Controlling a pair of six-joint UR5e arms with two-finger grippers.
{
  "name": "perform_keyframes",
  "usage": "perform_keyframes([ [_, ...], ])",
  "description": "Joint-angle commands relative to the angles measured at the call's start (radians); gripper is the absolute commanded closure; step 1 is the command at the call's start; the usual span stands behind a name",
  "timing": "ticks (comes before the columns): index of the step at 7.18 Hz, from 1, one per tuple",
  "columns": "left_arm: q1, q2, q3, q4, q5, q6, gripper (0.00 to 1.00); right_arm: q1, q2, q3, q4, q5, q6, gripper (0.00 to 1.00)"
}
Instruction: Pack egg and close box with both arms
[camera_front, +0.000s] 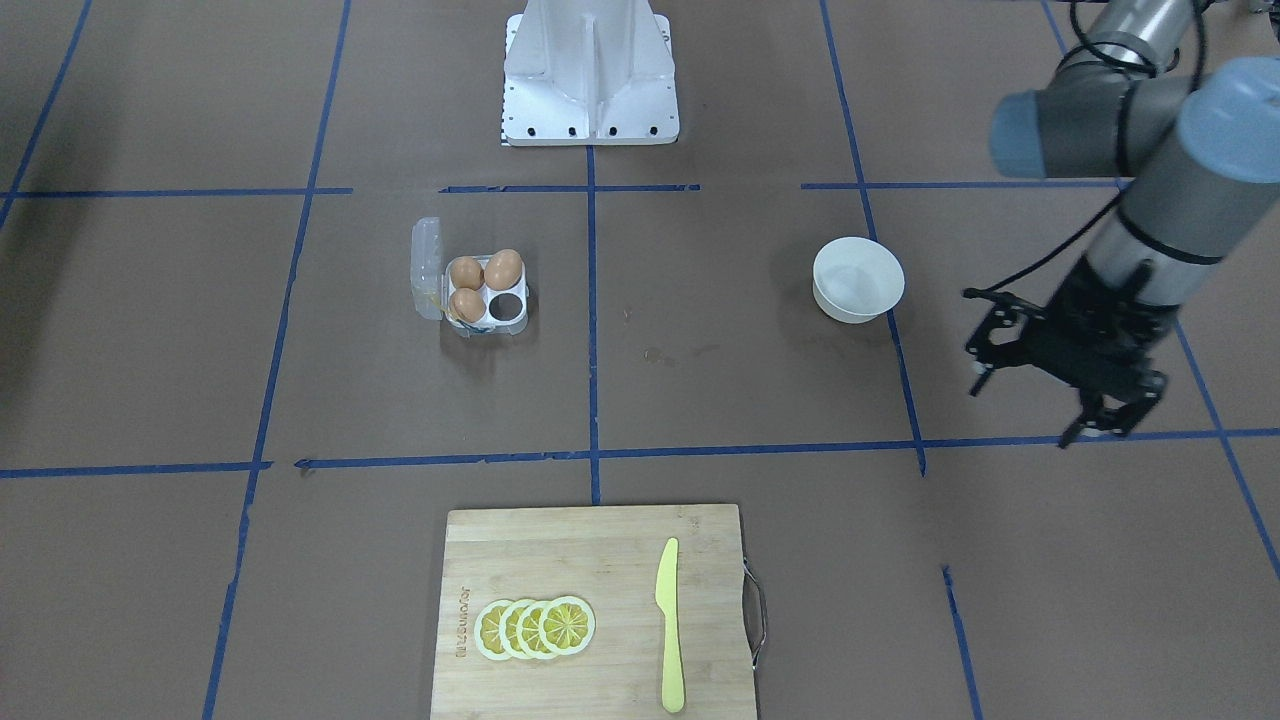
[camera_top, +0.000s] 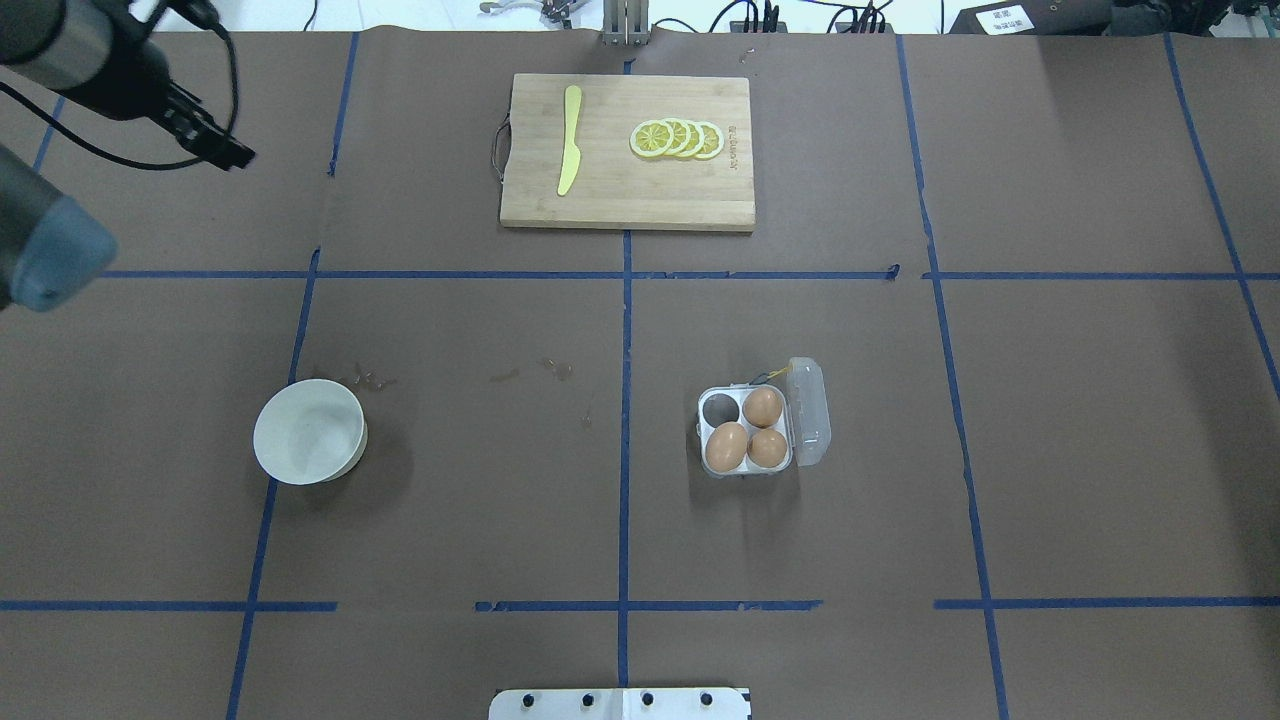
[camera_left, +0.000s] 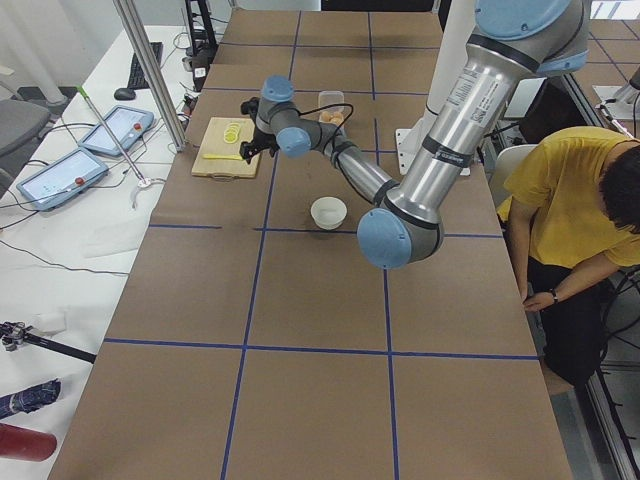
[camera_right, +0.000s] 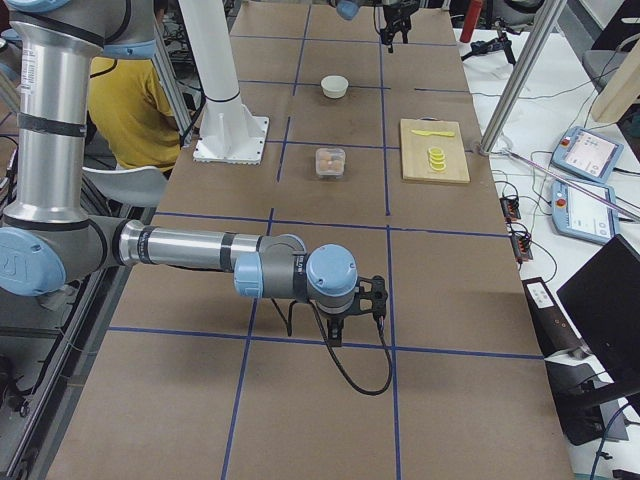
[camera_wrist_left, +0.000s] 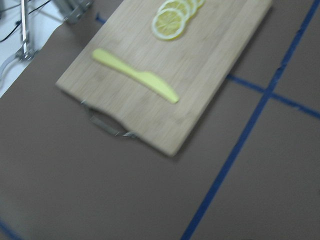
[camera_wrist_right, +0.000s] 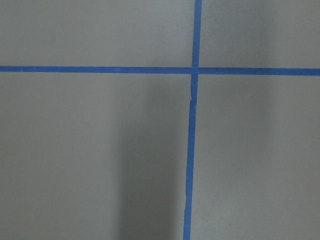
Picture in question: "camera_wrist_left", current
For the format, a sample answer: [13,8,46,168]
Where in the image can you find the aluminium frame post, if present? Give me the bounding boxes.
[53,0,94,24]

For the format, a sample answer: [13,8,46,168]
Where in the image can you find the metal rod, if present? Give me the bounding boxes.
[16,0,36,61]

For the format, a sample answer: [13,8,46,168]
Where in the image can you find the wooden cutting board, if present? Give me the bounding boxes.
[56,0,272,156]

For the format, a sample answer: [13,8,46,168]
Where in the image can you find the yellow plastic knife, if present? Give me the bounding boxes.
[91,48,180,104]

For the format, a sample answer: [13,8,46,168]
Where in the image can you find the lemon slice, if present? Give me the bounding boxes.
[157,0,198,20]
[193,0,204,10]
[151,7,188,41]

